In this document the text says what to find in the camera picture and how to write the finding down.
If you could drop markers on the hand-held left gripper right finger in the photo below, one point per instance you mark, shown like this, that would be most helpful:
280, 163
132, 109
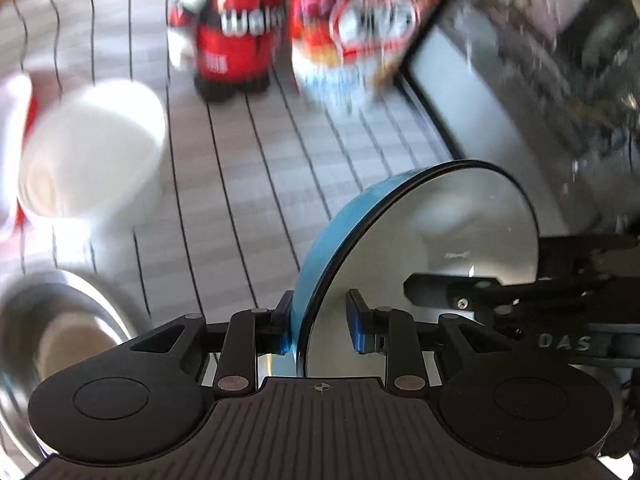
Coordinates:
357, 325

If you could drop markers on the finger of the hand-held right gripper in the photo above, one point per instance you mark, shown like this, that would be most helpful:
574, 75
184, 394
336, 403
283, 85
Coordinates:
440, 290

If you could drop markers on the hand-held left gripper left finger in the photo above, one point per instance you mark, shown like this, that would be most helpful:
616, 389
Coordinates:
285, 325

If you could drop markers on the blue plate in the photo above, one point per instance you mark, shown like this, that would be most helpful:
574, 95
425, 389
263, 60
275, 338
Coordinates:
450, 220

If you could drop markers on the white grid tablecloth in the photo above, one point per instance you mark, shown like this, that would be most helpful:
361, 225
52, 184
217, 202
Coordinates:
225, 185

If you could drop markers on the black framed glass panel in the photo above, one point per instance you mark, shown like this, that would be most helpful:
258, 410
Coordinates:
500, 110

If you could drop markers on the stainless steel bowl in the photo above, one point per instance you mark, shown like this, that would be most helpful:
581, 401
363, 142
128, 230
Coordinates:
75, 300

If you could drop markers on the red snack bag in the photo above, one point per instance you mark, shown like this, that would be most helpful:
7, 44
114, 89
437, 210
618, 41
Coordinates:
375, 20

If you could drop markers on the red toy figure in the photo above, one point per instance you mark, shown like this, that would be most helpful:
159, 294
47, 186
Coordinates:
235, 50

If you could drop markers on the red and white dish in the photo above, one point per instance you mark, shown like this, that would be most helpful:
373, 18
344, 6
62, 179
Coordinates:
15, 110

